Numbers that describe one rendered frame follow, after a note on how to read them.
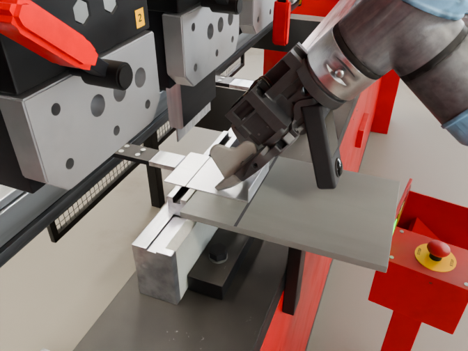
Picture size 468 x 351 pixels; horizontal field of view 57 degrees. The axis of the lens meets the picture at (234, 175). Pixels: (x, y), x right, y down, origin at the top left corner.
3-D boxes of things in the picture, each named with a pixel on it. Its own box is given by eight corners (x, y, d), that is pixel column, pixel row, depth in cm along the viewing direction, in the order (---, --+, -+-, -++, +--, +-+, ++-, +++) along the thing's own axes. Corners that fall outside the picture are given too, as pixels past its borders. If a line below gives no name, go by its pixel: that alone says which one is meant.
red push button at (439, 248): (443, 270, 78) (449, 256, 76) (420, 262, 80) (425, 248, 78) (447, 257, 81) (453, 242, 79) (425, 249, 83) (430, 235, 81)
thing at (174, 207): (187, 218, 60) (186, 200, 58) (168, 212, 61) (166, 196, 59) (239, 148, 75) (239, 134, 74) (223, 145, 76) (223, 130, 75)
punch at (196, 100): (184, 143, 55) (179, 72, 50) (170, 140, 56) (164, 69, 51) (216, 111, 63) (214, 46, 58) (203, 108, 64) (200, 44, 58)
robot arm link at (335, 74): (383, 65, 50) (375, 92, 44) (352, 90, 53) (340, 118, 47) (340, 17, 49) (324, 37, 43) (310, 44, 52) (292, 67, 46)
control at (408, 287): (453, 335, 80) (485, 267, 70) (367, 300, 87) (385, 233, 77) (466, 266, 95) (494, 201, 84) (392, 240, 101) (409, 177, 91)
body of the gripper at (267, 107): (242, 95, 59) (305, 35, 51) (285, 140, 60) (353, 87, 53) (220, 120, 53) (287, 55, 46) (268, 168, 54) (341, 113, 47)
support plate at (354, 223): (386, 273, 49) (387, 267, 49) (180, 217, 57) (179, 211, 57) (399, 186, 63) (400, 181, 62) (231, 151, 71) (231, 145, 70)
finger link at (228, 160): (192, 164, 60) (237, 120, 56) (223, 193, 61) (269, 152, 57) (185, 173, 57) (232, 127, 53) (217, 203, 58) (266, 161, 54)
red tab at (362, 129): (360, 147, 157) (363, 131, 153) (354, 147, 158) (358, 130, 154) (365, 129, 168) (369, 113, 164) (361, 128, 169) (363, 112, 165)
